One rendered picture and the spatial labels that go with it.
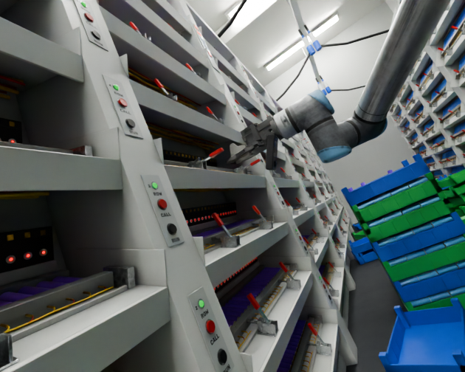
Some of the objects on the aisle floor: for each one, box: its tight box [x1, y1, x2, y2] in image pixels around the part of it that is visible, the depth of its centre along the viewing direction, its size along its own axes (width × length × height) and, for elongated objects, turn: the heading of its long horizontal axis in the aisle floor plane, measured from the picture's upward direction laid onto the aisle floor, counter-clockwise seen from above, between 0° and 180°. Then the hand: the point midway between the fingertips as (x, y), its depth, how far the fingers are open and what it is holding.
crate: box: [394, 287, 465, 311], centre depth 99 cm, size 30×20×8 cm
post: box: [0, 0, 247, 372], centre depth 49 cm, size 20×9×177 cm, turn 0°
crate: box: [379, 297, 465, 372], centre depth 78 cm, size 30×20×8 cm
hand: (232, 163), depth 91 cm, fingers open, 3 cm apart
